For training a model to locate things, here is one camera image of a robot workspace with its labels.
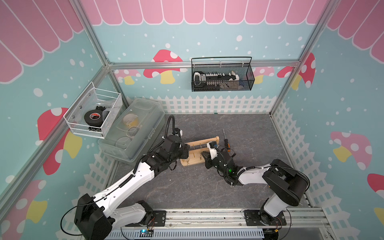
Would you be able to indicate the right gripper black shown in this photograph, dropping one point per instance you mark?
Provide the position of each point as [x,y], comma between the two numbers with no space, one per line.
[208,160]

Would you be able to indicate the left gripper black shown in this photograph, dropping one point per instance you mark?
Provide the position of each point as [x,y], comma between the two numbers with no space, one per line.
[185,149]

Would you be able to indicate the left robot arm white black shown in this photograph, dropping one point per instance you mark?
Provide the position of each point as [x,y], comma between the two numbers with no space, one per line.
[96,216]

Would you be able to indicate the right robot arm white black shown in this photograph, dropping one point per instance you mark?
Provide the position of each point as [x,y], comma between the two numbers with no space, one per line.
[288,184]

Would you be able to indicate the wooden jewelry display stand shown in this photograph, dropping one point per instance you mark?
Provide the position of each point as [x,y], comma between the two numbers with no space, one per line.
[196,148]

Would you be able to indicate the orange black screwdriver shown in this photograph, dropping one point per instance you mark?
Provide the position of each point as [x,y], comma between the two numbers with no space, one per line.
[226,142]

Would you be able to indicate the translucent green storage box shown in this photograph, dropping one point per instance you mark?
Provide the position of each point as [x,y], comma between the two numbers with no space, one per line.
[134,132]

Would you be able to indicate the black tape roll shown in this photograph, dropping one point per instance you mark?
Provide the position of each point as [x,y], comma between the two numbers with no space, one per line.
[94,118]

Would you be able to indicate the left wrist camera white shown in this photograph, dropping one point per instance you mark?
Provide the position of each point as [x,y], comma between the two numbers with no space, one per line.
[178,132]

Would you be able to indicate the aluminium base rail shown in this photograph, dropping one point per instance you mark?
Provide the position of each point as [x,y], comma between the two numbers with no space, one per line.
[218,224]

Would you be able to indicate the black wire mesh basket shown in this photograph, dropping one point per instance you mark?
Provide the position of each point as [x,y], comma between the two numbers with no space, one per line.
[240,65]

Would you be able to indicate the clear acrylic wall bin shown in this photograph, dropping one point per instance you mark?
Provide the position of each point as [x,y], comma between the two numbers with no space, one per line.
[93,98]

